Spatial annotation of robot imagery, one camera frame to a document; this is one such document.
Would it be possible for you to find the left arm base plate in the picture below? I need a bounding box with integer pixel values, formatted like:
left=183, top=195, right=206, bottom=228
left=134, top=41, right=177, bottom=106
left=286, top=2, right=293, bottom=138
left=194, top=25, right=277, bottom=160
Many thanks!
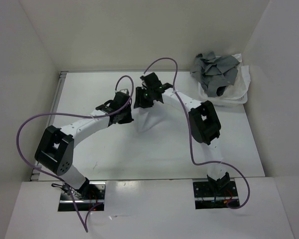
left=51, top=181, right=106, bottom=212

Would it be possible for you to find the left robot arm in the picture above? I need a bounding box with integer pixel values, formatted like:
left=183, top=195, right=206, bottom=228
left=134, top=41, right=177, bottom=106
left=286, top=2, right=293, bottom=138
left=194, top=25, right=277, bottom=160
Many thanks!
left=35, top=91, right=133, bottom=199

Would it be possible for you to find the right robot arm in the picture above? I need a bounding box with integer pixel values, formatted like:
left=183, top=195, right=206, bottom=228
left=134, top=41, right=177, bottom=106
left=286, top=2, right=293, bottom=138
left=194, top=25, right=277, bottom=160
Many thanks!
left=134, top=73, right=222, bottom=166

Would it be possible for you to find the grey skirt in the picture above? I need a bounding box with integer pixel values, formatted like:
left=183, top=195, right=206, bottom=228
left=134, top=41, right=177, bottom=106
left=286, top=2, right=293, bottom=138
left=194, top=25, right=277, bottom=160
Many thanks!
left=190, top=51, right=240, bottom=98

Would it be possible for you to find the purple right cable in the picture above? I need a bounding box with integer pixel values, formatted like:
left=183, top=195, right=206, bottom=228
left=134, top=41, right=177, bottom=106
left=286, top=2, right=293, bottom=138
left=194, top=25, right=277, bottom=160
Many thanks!
left=143, top=58, right=251, bottom=210

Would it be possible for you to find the purple cable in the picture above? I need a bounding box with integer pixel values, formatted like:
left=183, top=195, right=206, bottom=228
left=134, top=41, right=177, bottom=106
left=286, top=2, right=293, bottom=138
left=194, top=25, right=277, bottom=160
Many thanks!
left=143, top=58, right=251, bottom=210
left=16, top=75, right=136, bottom=233

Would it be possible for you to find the white skirt in pile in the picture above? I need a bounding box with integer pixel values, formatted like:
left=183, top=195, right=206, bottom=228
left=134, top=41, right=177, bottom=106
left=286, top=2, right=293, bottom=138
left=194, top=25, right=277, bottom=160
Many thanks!
left=198, top=53, right=251, bottom=107

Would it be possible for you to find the white skirt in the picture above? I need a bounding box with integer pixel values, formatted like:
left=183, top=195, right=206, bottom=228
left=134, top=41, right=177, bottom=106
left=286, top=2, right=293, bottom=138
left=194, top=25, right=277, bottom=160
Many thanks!
left=198, top=53, right=251, bottom=107
left=132, top=102, right=167, bottom=133

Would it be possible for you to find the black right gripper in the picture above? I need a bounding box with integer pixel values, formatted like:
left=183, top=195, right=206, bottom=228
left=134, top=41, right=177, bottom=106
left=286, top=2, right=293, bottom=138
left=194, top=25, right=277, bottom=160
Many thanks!
left=134, top=86, right=154, bottom=109

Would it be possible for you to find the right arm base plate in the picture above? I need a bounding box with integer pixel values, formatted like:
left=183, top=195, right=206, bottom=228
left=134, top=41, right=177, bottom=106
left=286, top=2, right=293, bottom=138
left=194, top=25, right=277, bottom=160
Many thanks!
left=192, top=179, right=240, bottom=210

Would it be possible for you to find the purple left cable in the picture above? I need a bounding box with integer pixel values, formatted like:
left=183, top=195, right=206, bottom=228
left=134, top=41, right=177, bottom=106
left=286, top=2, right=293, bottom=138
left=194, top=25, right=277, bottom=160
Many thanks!
left=16, top=75, right=136, bottom=233

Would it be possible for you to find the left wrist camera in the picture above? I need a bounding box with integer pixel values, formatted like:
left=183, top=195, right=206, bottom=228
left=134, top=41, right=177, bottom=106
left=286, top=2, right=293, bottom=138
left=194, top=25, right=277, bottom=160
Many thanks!
left=119, top=89, right=129, bottom=95

